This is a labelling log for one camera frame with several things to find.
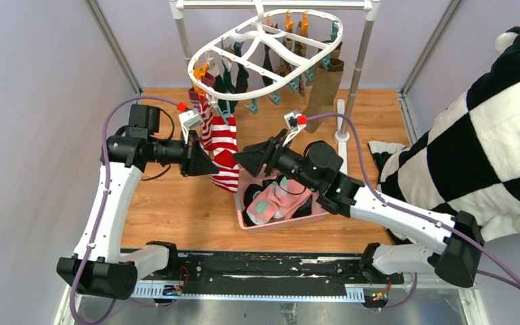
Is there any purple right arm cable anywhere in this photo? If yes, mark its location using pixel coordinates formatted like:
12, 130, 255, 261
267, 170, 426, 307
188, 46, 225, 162
305, 112, 520, 313

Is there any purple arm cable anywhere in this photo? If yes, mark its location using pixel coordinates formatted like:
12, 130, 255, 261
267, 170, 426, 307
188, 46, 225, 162
305, 112, 520, 313
69, 95, 185, 325

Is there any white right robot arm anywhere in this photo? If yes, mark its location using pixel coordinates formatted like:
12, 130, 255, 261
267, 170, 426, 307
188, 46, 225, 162
233, 131, 483, 288

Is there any red white striped sock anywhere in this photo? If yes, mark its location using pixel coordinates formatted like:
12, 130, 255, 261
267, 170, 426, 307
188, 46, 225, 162
188, 87, 213, 154
209, 116, 240, 193

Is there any brown argyle sock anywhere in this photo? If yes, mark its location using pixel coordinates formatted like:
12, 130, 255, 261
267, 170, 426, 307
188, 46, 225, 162
274, 24, 307, 97

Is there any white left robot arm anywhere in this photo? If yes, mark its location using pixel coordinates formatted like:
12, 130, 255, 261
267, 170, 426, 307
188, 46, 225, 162
57, 104, 219, 300

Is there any pink sock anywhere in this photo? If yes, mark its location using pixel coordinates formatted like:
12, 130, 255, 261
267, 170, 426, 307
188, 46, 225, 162
246, 185, 288, 225
276, 177, 312, 219

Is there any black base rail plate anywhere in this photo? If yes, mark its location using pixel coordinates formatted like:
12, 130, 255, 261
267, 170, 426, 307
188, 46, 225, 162
138, 251, 404, 300

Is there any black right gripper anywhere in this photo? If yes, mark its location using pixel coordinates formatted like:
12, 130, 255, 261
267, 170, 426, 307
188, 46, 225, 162
232, 129, 320, 193

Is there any dark green sock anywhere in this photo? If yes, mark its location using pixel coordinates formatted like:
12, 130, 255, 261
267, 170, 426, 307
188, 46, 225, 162
213, 66, 236, 114

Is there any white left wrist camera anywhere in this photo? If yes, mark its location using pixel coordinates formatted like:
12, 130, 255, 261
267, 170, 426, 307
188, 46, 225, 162
178, 108, 203, 144

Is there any tan sock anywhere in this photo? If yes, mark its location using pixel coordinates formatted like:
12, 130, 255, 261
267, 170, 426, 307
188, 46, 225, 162
303, 58, 345, 117

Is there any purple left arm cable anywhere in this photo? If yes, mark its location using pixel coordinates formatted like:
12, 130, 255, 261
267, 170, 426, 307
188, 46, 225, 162
69, 95, 185, 325

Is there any white oval clip hanger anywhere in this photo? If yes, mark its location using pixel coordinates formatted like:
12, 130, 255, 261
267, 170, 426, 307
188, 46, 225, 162
187, 9, 343, 104

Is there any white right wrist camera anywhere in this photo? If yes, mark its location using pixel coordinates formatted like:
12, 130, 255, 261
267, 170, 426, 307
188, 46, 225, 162
283, 110, 307, 146

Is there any black white checkered blanket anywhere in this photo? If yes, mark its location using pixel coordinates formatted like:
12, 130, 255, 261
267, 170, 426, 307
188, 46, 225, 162
368, 26, 520, 241

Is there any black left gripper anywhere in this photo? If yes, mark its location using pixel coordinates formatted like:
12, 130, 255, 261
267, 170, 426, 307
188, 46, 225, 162
149, 129, 219, 177

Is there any pink plastic basket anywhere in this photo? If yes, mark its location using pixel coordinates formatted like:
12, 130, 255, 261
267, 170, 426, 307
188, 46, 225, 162
234, 169, 328, 234

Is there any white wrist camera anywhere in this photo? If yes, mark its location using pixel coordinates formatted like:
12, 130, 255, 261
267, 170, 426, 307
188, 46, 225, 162
283, 110, 307, 146
178, 108, 203, 144

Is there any white metal drying rack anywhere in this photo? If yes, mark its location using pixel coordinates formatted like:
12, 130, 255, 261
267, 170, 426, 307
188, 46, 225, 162
170, 1, 380, 158

